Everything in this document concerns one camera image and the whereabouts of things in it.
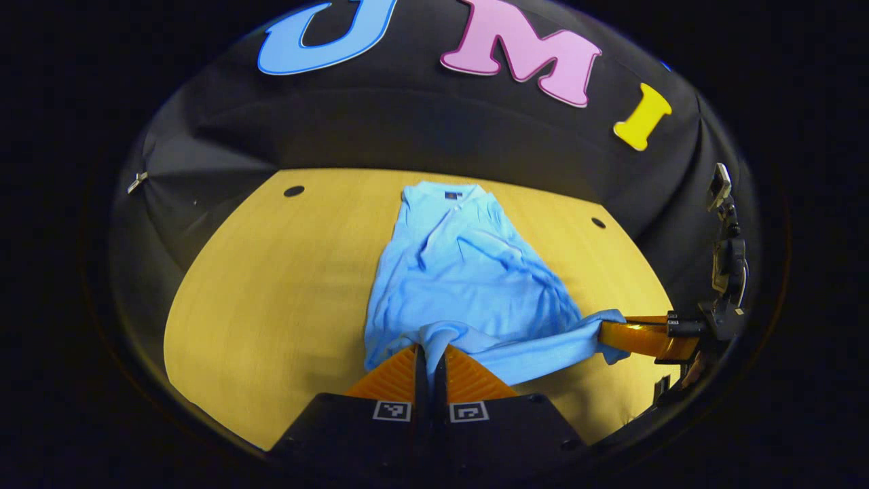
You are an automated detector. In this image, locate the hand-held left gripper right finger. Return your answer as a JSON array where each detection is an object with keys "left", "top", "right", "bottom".
[{"left": 432, "top": 343, "right": 591, "bottom": 469}]

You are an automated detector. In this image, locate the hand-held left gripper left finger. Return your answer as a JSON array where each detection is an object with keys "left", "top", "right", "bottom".
[{"left": 268, "top": 343, "right": 430, "bottom": 469}]

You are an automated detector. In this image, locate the light blue T-shirt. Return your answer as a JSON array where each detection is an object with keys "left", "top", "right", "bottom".
[{"left": 363, "top": 181, "right": 629, "bottom": 388}]

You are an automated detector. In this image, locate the black backdrop cloth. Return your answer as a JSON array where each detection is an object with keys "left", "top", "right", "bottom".
[{"left": 109, "top": 0, "right": 758, "bottom": 354}]

